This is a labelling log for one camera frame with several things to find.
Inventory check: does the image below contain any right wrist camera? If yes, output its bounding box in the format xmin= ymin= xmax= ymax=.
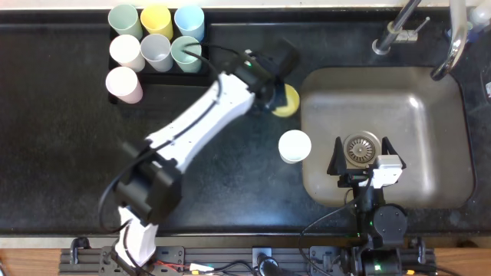
xmin=370 ymin=154 xmax=404 ymax=189

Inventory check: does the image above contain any steel tap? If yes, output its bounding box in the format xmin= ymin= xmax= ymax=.
xmin=371 ymin=0 xmax=471 ymax=82

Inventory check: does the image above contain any blue cup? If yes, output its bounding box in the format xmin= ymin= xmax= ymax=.
xmin=173 ymin=5 xmax=206 ymax=42

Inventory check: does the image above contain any blue soap bottle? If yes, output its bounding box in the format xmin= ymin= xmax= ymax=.
xmin=444 ymin=2 xmax=491 ymax=43

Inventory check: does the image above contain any green cup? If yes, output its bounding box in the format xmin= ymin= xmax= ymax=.
xmin=170 ymin=35 xmax=203 ymax=74
xmin=107 ymin=3 xmax=143 ymax=41

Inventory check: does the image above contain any grey cup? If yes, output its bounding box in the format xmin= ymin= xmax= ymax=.
xmin=140 ymin=33 xmax=174 ymax=73

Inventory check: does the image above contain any steel sink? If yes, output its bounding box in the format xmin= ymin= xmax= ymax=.
xmin=300 ymin=67 xmax=476 ymax=210

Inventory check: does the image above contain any white cup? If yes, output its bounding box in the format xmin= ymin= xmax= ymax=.
xmin=109 ymin=34 xmax=147 ymax=73
xmin=278 ymin=129 xmax=312 ymax=165

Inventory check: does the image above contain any yellow cup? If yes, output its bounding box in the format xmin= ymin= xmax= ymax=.
xmin=140 ymin=4 xmax=174 ymax=41
xmin=271 ymin=83 xmax=301 ymax=118

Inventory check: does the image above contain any pink cup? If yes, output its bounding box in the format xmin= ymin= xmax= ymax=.
xmin=105 ymin=66 xmax=144 ymax=105

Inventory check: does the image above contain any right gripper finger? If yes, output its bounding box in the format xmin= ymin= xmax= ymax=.
xmin=381 ymin=136 xmax=407 ymax=169
xmin=326 ymin=136 xmax=348 ymax=177

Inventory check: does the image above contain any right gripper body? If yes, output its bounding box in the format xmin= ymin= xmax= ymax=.
xmin=337 ymin=172 xmax=372 ymax=189

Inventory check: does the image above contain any black tray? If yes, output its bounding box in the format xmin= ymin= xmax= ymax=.
xmin=108 ymin=7 xmax=212 ymax=112

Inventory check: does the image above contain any mounting rail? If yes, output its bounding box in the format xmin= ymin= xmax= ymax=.
xmin=59 ymin=237 xmax=438 ymax=276

